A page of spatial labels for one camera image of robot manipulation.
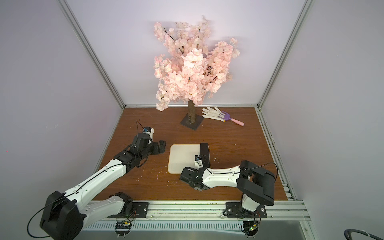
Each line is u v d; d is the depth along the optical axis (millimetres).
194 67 524
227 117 1107
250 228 694
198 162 756
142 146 635
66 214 382
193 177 645
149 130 740
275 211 743
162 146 758
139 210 733
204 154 924
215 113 1152
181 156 925
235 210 727
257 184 431
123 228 721
